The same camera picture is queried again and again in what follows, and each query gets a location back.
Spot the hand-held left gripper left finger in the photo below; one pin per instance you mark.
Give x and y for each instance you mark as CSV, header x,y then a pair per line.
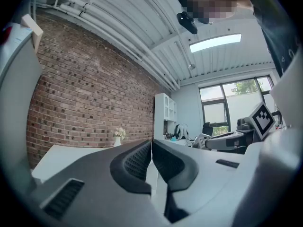
x,y
94,185

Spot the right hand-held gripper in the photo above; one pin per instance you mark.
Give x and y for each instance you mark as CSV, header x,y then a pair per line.
x,y
262,120

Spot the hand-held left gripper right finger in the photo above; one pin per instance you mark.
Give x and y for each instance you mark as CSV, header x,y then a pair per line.
x,y
208,174

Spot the black office chair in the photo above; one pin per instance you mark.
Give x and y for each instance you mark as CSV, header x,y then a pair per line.
x,y
207,128

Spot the white shell chair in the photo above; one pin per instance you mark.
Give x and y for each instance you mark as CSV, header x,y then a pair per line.
x,y
200,141

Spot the black-framed window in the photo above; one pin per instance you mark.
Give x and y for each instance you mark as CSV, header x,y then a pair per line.
x,y
236,103

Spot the small teal object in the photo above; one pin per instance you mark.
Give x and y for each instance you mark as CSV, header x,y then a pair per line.
x,y
174,139

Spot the grey backpack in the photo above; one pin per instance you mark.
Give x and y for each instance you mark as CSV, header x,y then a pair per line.
x,y
181,131

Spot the white ceramic vase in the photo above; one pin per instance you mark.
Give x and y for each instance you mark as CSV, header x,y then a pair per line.
x,y
117,142

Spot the pink and white flower bouquet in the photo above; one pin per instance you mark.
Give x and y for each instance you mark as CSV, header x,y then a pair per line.
x,y
120,132

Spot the white shelf cabinet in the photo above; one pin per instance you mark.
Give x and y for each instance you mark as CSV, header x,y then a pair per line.
x,y
163,115

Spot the small round ceiling sensor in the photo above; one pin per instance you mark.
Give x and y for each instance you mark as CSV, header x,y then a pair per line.
x,y
191,66

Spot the rectangular ceiling light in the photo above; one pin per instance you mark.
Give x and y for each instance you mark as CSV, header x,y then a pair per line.
x,y
214,42

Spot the person's black printed t-shirt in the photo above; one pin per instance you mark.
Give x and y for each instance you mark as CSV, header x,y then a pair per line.
x,y
277,27

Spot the tall white cabinet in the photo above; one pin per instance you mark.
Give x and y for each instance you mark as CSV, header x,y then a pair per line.
x,y
16,84

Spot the person's head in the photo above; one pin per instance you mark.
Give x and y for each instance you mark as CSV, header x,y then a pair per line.
x,y
213,1

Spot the white ceiling pipe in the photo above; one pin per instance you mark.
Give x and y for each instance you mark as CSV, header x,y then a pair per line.
x,y
113,29
123,25

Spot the cardboard box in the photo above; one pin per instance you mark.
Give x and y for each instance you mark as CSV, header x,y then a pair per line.
x,y
33,29

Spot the black head-worn camera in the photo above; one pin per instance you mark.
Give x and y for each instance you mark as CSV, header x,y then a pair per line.
x,y
188,22

